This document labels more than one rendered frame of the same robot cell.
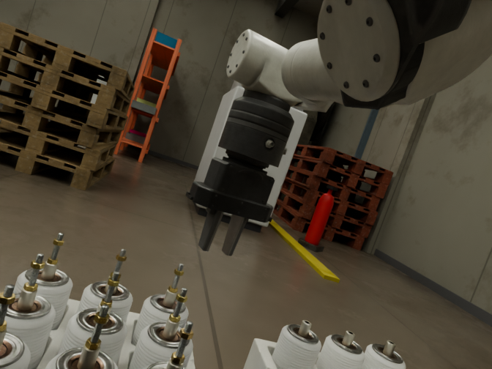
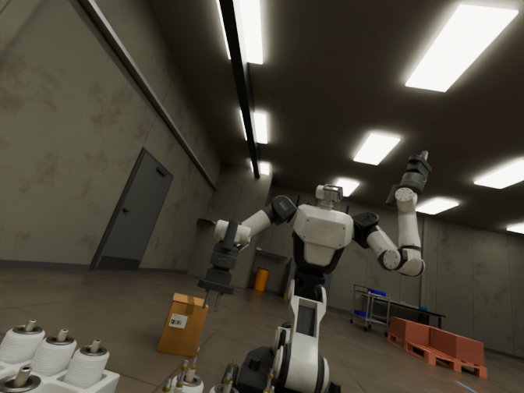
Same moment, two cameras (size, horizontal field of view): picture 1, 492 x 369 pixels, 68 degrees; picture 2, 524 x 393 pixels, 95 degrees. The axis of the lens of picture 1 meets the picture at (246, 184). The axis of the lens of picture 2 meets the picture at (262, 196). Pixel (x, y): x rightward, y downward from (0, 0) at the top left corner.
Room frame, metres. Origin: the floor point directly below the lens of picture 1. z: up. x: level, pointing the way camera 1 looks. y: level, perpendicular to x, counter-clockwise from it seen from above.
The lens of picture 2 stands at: (1.29, 0.38, 0.61)
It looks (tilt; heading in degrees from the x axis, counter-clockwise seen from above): 17 degrees up; 200
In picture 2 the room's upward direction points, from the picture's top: 15 degrees clockwise
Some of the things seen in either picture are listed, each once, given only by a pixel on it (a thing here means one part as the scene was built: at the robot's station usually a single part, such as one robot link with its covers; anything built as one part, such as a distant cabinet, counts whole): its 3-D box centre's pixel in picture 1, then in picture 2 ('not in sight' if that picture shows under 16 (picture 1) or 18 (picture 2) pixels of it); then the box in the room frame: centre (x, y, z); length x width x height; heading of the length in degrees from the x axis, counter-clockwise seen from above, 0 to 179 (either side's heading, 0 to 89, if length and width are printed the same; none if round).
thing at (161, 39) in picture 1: (150, 99); not in sight; (6.44, 2.09, 1.00); 2.21 x 0.59 x 2.00; 13
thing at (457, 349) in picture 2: not in sight; (430, 341); (-3.68, 1.94, 0.21); 1.17 x 0.80 x 0.43; 13
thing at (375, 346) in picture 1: (386, 353); not in sight; (0.87, -0.47, 0.25); 0.08 x 0.08 x 0.01
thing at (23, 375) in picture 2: (304, 329); (22, 377); (0.81, -0.24, 0.26); 0.02 x 0.02 x 0.03
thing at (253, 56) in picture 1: (262, 88); (231, 238); (0.51, 0.02, 0.69); 0.11 x 0.11 x 0.11; 25
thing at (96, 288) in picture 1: (110, 291); not in sight; (0.70, 0.18, 0.25); 0.08 x 0.08 x 0.01
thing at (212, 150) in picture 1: (251, 135); not in sight; (3.47, 0.11, 0.82); 0.80 x 0.71 x 1.63; 11
